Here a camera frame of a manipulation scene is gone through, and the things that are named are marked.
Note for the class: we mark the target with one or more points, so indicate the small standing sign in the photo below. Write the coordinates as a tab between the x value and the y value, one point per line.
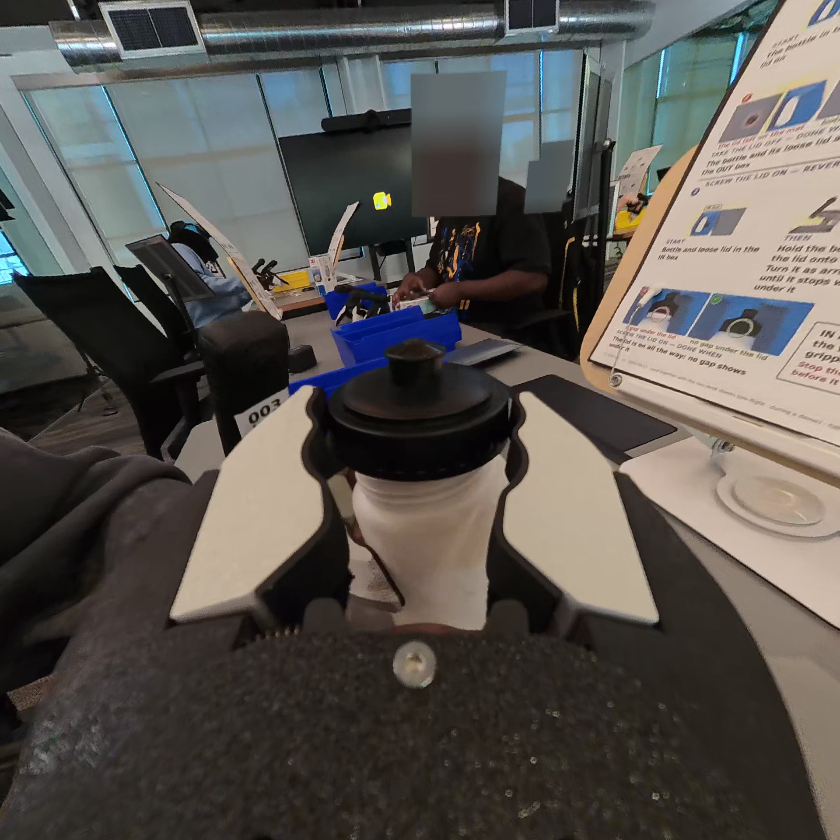
640	170

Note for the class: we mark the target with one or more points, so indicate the leaning white board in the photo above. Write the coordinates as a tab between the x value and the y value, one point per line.
223	249

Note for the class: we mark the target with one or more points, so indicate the black stanchion pole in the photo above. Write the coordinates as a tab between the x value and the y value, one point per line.
602	197

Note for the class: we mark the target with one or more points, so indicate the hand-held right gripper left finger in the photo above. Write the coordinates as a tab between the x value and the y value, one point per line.
256	525

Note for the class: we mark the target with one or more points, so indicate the white plastic bottle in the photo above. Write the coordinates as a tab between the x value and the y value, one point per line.
433	538

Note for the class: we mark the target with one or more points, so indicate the blue ribbed plastic bin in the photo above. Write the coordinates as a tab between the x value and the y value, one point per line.
394	338

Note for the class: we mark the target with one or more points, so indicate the instruction sheet on wooden stand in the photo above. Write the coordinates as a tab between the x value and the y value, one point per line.
630	262

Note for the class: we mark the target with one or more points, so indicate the black device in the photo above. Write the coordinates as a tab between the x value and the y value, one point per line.
302	359

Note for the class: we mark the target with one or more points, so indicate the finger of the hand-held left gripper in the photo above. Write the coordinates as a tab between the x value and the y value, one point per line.
371	581
342	499

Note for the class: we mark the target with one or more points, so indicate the dark tray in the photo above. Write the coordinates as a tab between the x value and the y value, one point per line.
482	352

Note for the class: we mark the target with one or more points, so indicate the black wall screen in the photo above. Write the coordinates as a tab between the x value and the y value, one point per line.
341	184

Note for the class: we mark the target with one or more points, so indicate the printed packet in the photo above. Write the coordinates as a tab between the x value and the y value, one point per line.
415	305

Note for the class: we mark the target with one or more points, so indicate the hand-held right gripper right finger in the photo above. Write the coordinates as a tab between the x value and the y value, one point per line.
571	525

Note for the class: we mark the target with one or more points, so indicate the person's left forearm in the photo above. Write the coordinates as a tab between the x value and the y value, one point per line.
79	525

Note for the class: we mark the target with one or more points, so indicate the printed instruction sheet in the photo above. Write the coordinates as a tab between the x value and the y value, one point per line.
754	262

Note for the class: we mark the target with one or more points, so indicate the black bottle lid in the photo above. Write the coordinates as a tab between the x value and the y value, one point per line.
420	433

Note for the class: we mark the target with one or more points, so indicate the black camera bar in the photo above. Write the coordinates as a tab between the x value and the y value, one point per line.
361	122

